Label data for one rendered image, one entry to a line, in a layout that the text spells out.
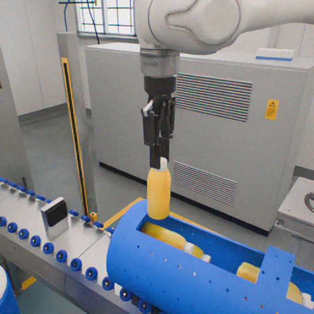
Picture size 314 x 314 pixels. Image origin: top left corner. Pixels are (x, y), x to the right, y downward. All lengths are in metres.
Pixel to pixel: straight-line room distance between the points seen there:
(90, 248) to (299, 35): 2.89
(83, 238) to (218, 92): 1.56
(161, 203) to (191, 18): 0.50
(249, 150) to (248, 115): 0.29
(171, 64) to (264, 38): 2.59
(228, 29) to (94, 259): 0.96
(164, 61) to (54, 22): 5.19
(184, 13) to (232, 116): 1.92
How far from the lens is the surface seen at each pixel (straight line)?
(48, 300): 2.32
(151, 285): 0.84
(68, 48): 1.31
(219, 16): 0.45
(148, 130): 0.66
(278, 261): 0.80
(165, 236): 0.96
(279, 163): 2.35
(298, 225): 1.25
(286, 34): 3.45
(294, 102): 2.18
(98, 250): 1.21
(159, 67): 0.63
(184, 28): 0.45
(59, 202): 1.24
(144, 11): 0.60
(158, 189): 0.76
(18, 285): 2.37
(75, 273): 1.16
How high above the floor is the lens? 1.78
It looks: 27 degrees down
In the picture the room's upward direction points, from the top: straight up
